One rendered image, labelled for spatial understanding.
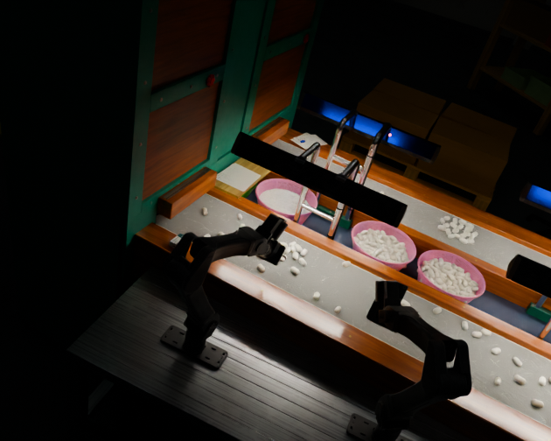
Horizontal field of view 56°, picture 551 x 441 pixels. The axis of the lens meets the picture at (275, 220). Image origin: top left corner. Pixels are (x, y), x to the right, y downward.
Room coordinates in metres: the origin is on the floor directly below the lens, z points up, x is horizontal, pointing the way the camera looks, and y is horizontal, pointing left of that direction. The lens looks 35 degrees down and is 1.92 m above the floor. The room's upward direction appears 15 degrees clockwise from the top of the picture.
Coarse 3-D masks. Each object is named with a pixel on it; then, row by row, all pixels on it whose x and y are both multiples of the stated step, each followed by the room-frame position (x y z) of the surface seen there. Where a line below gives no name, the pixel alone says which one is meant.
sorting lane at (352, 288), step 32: (160, 224) 1.48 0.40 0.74; (192, 224) 1.53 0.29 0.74; (224, 224) 1.58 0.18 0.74; (256, 224) 1.63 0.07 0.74; (256, 256) 1.44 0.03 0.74; (288, 256) 1.49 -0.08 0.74; (320, 256) 1.54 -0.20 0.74; (288, 288) 1.33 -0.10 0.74; (320, 288) 1.37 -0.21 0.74; (352, 288) 1.42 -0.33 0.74; (352, 320) 1.26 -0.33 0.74; (448, 320) 1.38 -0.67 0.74; (416, 352) 1.19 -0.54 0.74; (480, 352) 1.27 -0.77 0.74; (512, 352) 1.31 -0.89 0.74; (480, 384) 1.13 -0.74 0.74; (512, 384) 1.17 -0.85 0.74; (544, 416) 1.07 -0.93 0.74
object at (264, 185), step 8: (264, 184) 1.91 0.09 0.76; (272, 184) 1.94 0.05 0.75; (280, 184) 1.96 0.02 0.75; (288, 184) 1.97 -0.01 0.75; (296, 184) 1.97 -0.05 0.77; (256, 192) 1.81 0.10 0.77; (296, 192) 1.95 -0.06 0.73; (312, 192) 1.92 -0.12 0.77; (312, 200) 1.90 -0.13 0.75; (288, 216) 1.72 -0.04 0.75; (304, 216) 1.76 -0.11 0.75
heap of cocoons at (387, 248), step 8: (368, 232) 1.80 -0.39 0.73; (376, 232) 1.80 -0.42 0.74; (384, 232) 1.81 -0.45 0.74; (360, 240) 1.73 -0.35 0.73; (368, 240) 1.74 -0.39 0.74; (376, 240) 1.75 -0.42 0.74; (384, 240) 1.79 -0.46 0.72; (392, 240) 1.79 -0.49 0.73; (368, 248) 1.68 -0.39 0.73; (376, 248) 1.71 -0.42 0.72; (384, 248) 1.70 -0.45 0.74; (392, 248) 1.71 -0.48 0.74; (400, 248) 1.74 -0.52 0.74; (376, 256) 1.66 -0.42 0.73; (384, 256) 1.67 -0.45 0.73; (392, 256) 1.66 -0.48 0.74; (400, 256) 1.68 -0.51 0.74
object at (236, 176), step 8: (232, 168) 1.93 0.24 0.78; (240, 168) 1.95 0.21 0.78; (224, 176) 1.85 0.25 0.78; (232, 176) 1.87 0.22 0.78; (240, 176) 1.88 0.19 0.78; (248, 176) 1.90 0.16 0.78; (256, 176) 1.92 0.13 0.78; (232, 184) 1.81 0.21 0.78; (240, 184) 1.82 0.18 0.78; (248, 184) 1.84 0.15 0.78
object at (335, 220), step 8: (312, 144) 1.66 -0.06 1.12; (304, 152) 1.58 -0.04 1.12; (312, 152) 1.61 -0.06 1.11; (296, 160) 1.54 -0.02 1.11; (304, 160) 1.54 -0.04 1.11; (312, 160) 1.69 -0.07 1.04; (352, 160) 1.62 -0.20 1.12; (352, 168) 1.57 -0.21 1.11; (336, 176) 1.49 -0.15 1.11; (344, 176) 1.50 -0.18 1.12; (352, 176) 1.64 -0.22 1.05; (304, 192) 1.69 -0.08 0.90; (304, 200) 1.70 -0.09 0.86; (296, 208) 1.69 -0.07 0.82; (304, 208) 1.68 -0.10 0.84; (312, 208) 1.68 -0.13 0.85; (344, 208) 1.65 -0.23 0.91; (296, 216) 1.69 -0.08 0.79; (328, 216) 1.66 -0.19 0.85; (336, 216) 1.64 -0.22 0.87; (336, 224) 1.64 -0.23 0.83; (328, 232) 1.65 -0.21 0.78
